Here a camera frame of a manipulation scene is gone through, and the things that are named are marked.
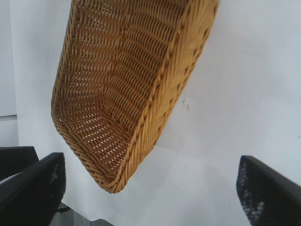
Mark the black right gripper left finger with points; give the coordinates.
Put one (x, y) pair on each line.
(28, 200)

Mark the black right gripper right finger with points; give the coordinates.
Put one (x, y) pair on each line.
(270, 200)

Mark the woven wicker basket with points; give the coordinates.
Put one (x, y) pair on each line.
(117, 70)

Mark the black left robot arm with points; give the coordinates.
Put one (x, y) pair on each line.
(14, 160)

